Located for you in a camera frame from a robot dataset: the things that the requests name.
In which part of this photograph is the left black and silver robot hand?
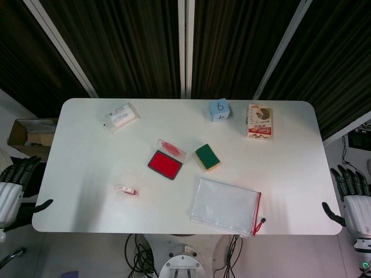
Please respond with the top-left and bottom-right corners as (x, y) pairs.
(0, 155), (54, 232)

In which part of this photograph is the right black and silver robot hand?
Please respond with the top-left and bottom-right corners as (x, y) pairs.
(322, 164), (371, 247)

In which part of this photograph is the white red stamp block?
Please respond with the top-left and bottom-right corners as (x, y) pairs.
(114, 183), (139, 197)

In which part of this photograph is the metal chair leg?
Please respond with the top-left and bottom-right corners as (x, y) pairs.
(0, 247), (27, 265)

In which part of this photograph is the brown cardboard box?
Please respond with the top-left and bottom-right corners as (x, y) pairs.
(8, 118), (58, 162)

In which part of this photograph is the black electronic device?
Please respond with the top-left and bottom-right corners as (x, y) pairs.
(347, 126), (371, 152)

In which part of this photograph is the printed snack box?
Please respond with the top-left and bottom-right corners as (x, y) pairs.
(246, 103), (275, 141)

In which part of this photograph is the white mesh zip pouch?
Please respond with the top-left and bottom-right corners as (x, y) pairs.
(189, 177), (267, 240)

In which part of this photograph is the clear packet with white roll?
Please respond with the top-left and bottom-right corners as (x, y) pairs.
(101, 102), (140, 135)

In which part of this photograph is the red ink pad with clear lid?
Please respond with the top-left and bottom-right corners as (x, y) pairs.
(147, 139), (188, 181)

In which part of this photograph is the green and yellow sponge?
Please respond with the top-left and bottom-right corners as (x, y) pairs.
(194, 143), (223, 172)

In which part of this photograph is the light blue numbered cube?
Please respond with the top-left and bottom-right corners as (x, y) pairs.
(209, 98), (233, 123)

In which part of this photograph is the dark pleated curtain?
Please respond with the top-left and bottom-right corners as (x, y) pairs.
(0, 0), (371, 142)

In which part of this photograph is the black cable bundle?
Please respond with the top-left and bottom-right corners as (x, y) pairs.
(212, 234), (243, 278)
(124, 233), (159, 278)

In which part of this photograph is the white frame post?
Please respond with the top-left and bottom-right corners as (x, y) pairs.
(252, 0), (314, 101)
(23, 0), (98, 98)
(177, 0), (196, 98)

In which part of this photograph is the silver robot torso mount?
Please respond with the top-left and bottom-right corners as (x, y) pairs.
(158, 244), (207, 278)

